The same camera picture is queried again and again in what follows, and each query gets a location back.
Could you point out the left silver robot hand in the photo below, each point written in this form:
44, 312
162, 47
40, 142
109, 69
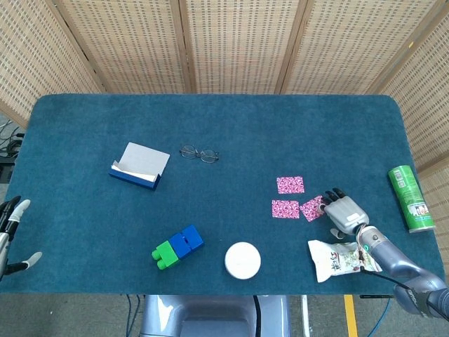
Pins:
12, 217

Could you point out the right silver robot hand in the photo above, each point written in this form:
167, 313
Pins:
345, 214

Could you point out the pink patterned card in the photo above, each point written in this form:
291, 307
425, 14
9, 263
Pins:
290, 185
286, 209
310, 210

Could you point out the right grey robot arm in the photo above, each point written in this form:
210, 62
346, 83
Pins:
393, 259

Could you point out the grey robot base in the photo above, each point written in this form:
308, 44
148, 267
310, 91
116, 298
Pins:
210, 316

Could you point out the blue white box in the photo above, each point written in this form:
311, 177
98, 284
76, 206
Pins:
140, 161

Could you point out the black power strip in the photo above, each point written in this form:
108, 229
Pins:
5, 172

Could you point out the white snack bag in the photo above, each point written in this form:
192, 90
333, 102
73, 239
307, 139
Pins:
326, 263

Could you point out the green cylindrical can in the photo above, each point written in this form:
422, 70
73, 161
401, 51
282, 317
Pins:
408, 196

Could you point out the black flat bar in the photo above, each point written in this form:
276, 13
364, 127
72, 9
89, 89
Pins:
375, 296

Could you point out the white table leg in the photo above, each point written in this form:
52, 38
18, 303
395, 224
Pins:
304, 312

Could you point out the clear plastic binder clip jar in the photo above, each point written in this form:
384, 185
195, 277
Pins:
242, 259

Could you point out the blue felt table cover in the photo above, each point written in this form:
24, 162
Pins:
245, 123

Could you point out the woven folding screen panel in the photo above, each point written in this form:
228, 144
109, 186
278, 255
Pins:
242, 45
428, 105
133, 45
350, 45
35, 52

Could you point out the blue toy brick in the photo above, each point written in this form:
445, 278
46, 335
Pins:
193, 237
179, 245

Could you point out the green toy brick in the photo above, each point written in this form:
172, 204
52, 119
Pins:
168, 254

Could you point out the thin black frame glasses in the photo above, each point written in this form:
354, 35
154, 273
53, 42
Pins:
189, 151

